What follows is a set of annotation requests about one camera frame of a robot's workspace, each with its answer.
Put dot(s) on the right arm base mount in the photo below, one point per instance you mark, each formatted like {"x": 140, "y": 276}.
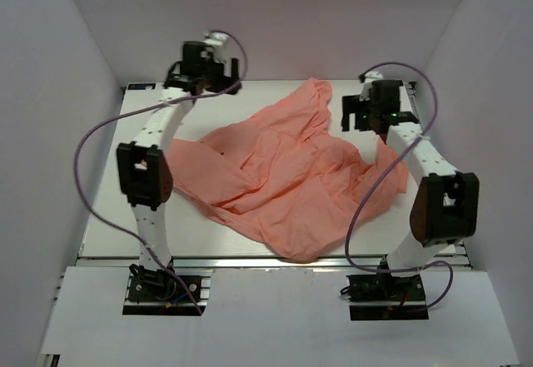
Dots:
{"x": 376, "y": 294}

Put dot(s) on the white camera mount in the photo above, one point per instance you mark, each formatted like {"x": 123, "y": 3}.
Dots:
{"x": 366, "y": 81}
{"x": 216, "y": 44}

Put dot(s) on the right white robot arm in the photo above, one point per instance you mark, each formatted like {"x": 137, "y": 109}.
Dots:
{"x": 445, "y": 208}

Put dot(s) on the left blue table label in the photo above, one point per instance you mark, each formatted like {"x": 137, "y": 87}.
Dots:
{"x": 143, "y": 86}

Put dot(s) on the salmon pink jacket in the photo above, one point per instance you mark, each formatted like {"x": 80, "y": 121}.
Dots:
{"x": 280, "y": 178}

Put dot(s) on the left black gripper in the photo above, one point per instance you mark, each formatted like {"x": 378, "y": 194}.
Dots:
{"x": 225, "y": 80}

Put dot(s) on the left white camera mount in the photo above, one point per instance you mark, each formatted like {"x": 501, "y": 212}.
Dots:
{"x": 216, "y": 44}

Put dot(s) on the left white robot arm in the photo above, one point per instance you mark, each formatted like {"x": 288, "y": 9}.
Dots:
{"x": 143, "y": 171}

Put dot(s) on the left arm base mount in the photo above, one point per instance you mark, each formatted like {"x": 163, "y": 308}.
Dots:
{"x": 156, "y": 293}

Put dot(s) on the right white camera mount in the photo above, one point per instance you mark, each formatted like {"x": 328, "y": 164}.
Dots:
{"x": 366, "y": 81}

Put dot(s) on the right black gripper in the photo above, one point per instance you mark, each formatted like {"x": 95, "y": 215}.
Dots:
{"x": 350, "y": 105}

